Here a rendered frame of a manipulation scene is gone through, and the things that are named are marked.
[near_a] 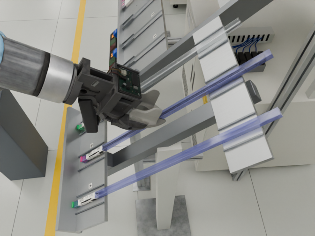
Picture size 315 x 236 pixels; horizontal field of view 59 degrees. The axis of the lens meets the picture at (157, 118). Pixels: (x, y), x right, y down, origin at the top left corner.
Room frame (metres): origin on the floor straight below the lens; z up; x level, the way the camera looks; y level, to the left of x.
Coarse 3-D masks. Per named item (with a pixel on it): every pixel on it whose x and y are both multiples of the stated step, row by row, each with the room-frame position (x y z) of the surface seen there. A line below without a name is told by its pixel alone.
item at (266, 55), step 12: (252, 60) 0.35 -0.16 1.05; (264, 60) 0.35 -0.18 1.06; (228, 72) 0.35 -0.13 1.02; (240, 72) 0.34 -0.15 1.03; (216, 84) 0.34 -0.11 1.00; (192, 96) 0.34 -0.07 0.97; (168, 108) 0.34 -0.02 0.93; (180, 108) 0.33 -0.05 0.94; (132, 132) 0.32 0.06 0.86; (108, 144) 0.32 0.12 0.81; (84, 156) 0.32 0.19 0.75
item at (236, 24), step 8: (232, 24) 0.46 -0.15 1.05; (240, 24) 0.46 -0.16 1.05; (216, 32) 0.46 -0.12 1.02; (224, 32) 0.45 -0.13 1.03; (208, 40) 0.46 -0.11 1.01; (216, 40) 0.45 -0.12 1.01; (200, 48) 0.45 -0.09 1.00; (184, 56) 0.45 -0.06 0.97; (192, 56) 0.45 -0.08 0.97; (176, 64) 0.44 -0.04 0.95; (160, 72) 0.45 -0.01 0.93; (168, 72) 0.44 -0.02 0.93; (152, 80) 0.44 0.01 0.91; (144, 88) 0.44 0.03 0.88; (80, 128) 0.42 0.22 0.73
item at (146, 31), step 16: (144, 0) 0.92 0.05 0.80; (160, 0) 0.84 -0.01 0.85; (128, 16) 0.92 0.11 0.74; (144, 16) 0.83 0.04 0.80; (160, 16) 0.76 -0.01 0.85; (128, 32) 0.82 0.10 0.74; (144, 32) 0.75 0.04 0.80; (160, 32) 0.69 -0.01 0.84; (128, 48) 0.74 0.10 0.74; (144, 48) 0.67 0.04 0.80; (160, 48) 0.63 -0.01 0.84; (128, 64) 0.66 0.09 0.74; (144, 64) 0.61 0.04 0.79
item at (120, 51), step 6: (120, 0) 1.03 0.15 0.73; (120, 6) 0.99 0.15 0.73; (120, 12) 0.95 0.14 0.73; (120, 18) 0.92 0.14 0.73; (120, 24) 0.88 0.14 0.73; (120, 30) 0.84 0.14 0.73; (120, 36) 0.81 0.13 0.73; (120, 42) 0.78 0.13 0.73; (120, 48) 0.75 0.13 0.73; (120, 54) 0.72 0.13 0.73; (120, 60) 0.69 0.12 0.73
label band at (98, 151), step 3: (99, 147) 0.32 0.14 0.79; (93, 150) 0.32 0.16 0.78; (96, 150) 0.32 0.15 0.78; (99, 150) 0.32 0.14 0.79; (102, 150) 0.31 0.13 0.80; (90, 153) 0.32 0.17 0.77; (93, 153) 0.32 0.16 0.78; (96, 153) 0.31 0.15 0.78; (99, 153) 0.31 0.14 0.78; (87, 156) 0.32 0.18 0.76; (90, 156) 0.31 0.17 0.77; (93, 156) 0.31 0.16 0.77; (87, 159) 0.31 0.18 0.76; (90, 159) 0.31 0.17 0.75
